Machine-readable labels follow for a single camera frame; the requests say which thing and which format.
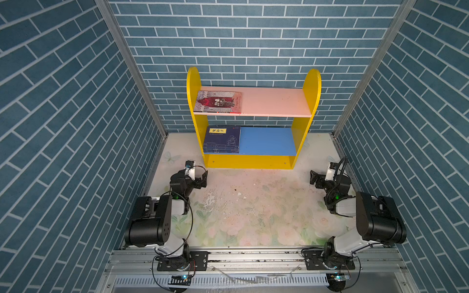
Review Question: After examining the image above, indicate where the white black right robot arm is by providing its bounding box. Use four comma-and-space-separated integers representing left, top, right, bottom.
310, 168, 407, 267

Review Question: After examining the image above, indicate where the green circuit board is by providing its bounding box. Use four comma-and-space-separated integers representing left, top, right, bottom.
168, 274, 192, 287
326, 273, 346, 293

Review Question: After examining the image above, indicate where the red illustrated cover book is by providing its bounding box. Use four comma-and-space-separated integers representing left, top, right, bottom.
194, 90, 242, 114

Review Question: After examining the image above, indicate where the left green circuit board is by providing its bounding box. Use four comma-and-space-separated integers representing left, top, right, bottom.
168, 274, 192, 287

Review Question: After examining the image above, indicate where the right green circuit board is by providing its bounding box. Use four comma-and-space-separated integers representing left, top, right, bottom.
326, 273, 346, 293

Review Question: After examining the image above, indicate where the white slotted cable duct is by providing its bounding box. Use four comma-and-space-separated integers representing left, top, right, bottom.
114, 273, 329, 289

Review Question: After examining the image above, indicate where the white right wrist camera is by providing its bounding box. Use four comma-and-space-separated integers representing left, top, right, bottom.
325, 162, 338, 181

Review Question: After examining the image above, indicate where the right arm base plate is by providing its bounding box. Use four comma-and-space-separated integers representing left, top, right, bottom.
300, 249, 355, 271

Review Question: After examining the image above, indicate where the aluminium front rail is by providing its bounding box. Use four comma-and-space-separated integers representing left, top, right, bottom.
105, 247, 408, 275

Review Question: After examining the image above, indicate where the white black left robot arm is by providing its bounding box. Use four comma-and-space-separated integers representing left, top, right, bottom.
124, 167, 208, 260

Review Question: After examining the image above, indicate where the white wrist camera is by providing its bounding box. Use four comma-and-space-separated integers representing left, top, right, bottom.
184, 161, 195, 180
325, 162, 338, 181

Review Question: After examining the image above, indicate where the yellow pink blue bookshelf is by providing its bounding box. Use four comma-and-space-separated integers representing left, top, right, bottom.
186, 67, 322, 170

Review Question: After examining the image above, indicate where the navy book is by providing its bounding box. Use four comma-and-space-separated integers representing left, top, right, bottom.
203, 126, 241, 154

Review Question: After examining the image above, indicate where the black corrugated right cable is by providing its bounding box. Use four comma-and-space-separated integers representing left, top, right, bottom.
333, 156, 349, 188

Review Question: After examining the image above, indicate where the floral table mat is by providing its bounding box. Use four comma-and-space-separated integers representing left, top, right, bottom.
171, 133, 355, 247

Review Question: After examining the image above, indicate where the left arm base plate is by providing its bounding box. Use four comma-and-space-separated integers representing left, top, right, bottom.
156, 250, 209, 272

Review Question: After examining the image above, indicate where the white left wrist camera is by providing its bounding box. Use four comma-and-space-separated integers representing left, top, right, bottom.
184, 161, 195, 180

